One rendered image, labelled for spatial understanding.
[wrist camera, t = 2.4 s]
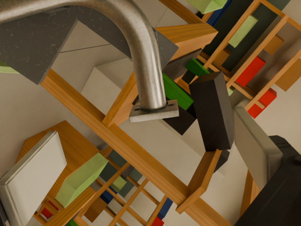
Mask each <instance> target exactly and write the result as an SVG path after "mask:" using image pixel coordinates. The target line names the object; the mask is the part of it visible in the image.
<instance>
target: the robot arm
mask: <svg viewBox="0 0 301 226"><path fill-rule="evenodd" d="M232 112H233V126H234V140H235V146H236V148H237V150H238V151H239V153H240V155H241V157H242V159H243V161H244V162H245V164H246V166H247V168H248V170H249V172H250V174H251V175H252V177H253V179H254V181H255V183H256V185H257V186H258V188H259V190H260V193H259V194H258V195H257V197H256V198H255V199H254V200H253V202H252V203H251V204H250V206H249V207H248V208H247V209H246V210H245V212H244V213H243V214H242V216H241V217H240V218H239V220H238V221H237V222H236V223H235V225H234V226H301V155H300V154H299V153H298V152H297V151H296V150H295V149H294V148H293V147H292V146H291V144H290V143H288V141H287V140H286V139H285V138H283V137H280V136H278V135H272V136H268V135H267V134H266V133H265V132H264V131H263V130H262V128H261V127H260V126H259V125H258V124H257V122H256V121H255V120H254V119H253V118H252V117H251V116H250V114H249V113H248V112H247V111H246V110H245V109H244V107H242V106H237V107H234V108H233V109H232ZM66 165H67V162H66V159H65V155H64V152H63V148H62V146H61V142H60V138H59V135H58V132H57V131H49V132H48V133H47V134H46V135H45V136H44V137H43V138H42V139H41V140H40V141H38V142H37V143H36V144H35V145H34V147H33V148H31V149H30V151H29V152H28V153H27V154H26V155H25V156H24V157H23V158H22V159H21V160H20V161H19V162H18V163H16V164H15V165H14V166H13V167H12V168H11V169H10V170H9V171H7V172H6V173H5V174H4V175H3V177H1V178H0V226H6V224H5V223H6V221H7V220H8V221H9V224H10V226H26V225H27V223H28V222H29V220H30V219H31V217H32V216H33V214H34V213H35V211H36V210H37V208H38V207H39V205H40V204H41V202H42V201H43V199H44V198H45V196H46V195H47V193H48V192H49V191H50V189H51V187H52V186H53V184H54V183H55V181H56V180H57V179H58V177H59V175H60V174H61V172H62V171H63V169H64V168H65V166H66Z"/></svg>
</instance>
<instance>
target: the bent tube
mask: <svg viewBox="0 0 301 226"><path fill-rule="evenodd" d="M68 5H78V6H84V7H88V8H91V9H94V10H96V11H99V12H100V13H102V14H104V15H105V16H106V17H108V18H109V19H110V20H112V21H113V22H114V23H115V24H116V25H117V27H118V28H119V29H120V31H121V32H122V34H123V35H124V37H125V39H126V41H127V43H128V45H129V48H130V52H131V57H132V62H133V69H134V74H135V79H136V84H137V89H138V96H139V101H140V104H139V105H133V106H132V109H131V112H130V114H129V122H130V123H132V122H141V121H148V120H155V119H162V118H169V117H178V116H179V110H178V103H177V100H168V101H166V97H165V90H164V84H163V76H162V70H161V63H160V57H159V49H158V44H157V40H156V37H155V34H154V31H153V29H152V27H151V25H150V23H149V21H148V19H147V17H146V16H145V14H144V13H143V11H142V10H141V9H140V7H139V6H138V5H137V4H136V3H135V1H134V0H0V24H2V23H6V22H10V21H13V20H17V19H20V18H23V17H27V16H31V15H34V14H38V13H41V12H45V11H48V10H51V9H56V8H59V7H62V6H68Z"/></svg>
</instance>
